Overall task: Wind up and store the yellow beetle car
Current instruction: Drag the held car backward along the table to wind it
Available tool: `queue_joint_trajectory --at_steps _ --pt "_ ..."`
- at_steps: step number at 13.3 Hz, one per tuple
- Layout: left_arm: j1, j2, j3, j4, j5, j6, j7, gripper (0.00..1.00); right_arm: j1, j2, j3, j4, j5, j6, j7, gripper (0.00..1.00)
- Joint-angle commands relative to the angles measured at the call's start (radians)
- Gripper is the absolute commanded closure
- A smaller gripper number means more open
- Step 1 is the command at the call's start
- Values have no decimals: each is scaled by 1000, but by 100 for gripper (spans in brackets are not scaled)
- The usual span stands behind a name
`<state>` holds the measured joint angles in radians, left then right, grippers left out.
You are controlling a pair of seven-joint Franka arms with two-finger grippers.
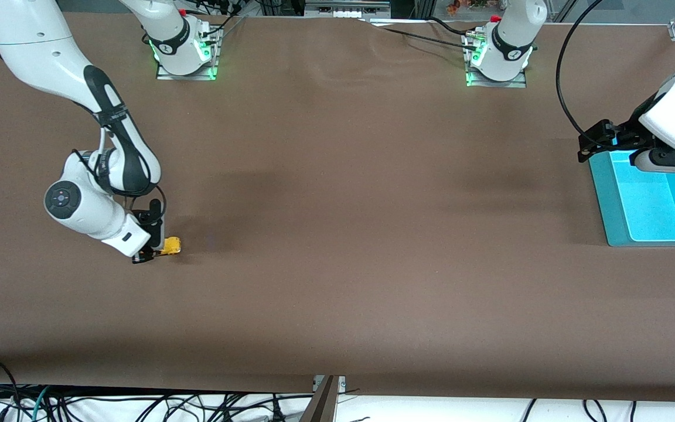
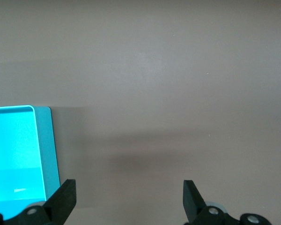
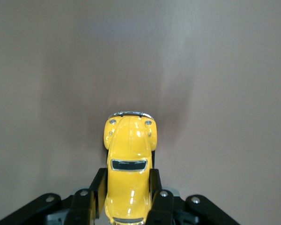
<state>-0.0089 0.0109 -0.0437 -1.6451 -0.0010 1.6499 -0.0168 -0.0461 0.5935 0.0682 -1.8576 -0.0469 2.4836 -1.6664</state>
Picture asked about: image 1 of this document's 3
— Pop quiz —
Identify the teal plastic bin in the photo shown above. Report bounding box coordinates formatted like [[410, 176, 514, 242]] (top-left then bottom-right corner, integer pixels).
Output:
[[588, 149, 675, 247]]

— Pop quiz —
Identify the grey power strip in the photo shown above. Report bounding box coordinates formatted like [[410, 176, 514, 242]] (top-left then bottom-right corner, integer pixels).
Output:
[[305, 0, 392, 19]]

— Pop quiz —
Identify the teal floor cable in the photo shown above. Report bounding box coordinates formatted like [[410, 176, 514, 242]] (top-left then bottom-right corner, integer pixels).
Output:
[[30, 385, 52, 422]]

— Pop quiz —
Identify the brown table cover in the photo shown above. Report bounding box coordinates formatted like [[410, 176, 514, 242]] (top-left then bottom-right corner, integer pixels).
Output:
[[0, 11, 675, 403]]

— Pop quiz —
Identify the orange flower decoration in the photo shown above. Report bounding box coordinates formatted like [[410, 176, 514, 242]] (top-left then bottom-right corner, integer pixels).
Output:
[[445, 0, 492, 16]]

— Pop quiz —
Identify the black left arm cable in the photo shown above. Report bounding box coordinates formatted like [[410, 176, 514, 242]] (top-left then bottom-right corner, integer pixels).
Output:
[[555, 0, 608, 141]]

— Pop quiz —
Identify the silver frame bracket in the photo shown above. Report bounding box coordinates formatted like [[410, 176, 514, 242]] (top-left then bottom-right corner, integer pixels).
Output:
[[312, 375, 347, 393]]

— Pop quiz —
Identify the black base power cable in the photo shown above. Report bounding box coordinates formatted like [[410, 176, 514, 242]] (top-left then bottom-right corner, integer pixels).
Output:
[[361, 18, 482, 51]]

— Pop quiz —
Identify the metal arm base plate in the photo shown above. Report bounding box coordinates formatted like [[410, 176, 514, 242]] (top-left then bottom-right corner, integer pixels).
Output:
[[156, 26, 221, 81], [464, 32, 529, 89]]

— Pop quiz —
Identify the tangled black floor cable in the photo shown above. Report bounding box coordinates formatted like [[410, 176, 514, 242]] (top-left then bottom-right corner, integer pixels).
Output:
[[50, 390, 315, 422]]

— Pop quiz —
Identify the aluminium profile post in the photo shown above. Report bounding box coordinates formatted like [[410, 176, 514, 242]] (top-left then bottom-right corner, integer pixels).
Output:
[[299, 375, 339, 422]]

